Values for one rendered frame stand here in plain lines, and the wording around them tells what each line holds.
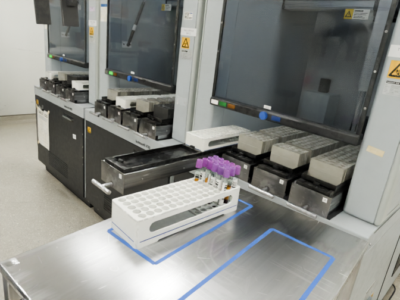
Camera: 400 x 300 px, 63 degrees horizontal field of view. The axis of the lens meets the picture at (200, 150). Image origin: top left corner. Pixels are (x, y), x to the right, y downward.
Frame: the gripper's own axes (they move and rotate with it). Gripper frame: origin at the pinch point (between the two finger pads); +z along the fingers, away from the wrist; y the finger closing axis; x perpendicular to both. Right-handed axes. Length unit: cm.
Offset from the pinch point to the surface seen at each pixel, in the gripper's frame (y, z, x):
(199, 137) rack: -10, 39, 54
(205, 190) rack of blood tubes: 25.4, 35.8, 20.9
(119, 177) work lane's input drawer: -7.8, 43.8, 18.0
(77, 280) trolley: 30, 39, -12
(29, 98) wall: -364, 93, 104
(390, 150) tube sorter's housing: 49, 30, 71
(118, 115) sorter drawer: -79, 46, 61
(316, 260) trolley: 52, 42, 26
